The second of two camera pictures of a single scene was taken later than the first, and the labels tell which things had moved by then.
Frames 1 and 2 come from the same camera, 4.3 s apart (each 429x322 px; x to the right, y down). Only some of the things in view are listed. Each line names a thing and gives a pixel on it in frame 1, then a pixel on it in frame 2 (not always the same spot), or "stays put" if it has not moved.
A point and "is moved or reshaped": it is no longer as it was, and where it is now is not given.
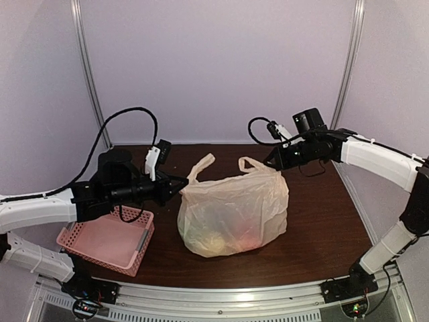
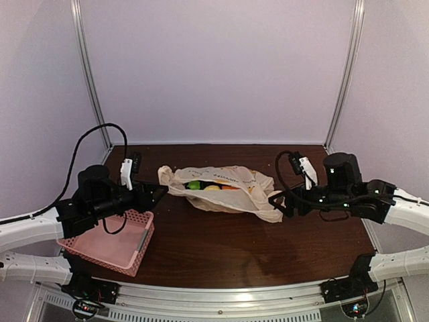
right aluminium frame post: [356, 21] stays put
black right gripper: [283, 163] → [290, 204]
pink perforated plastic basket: [110, 242] stays put
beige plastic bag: [225, 215] is moved or reshaped
